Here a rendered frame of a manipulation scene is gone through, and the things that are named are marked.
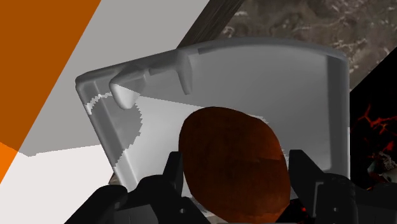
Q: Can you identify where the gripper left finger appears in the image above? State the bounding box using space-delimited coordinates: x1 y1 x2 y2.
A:
64 151 212 224

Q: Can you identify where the grey sink basin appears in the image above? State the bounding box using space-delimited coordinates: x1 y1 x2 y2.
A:
74 37 351 201

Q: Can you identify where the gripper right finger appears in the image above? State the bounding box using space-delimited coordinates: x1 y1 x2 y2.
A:
277 149 397 224

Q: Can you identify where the brown potato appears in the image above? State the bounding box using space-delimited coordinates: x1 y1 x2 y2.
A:
178 106 291 224

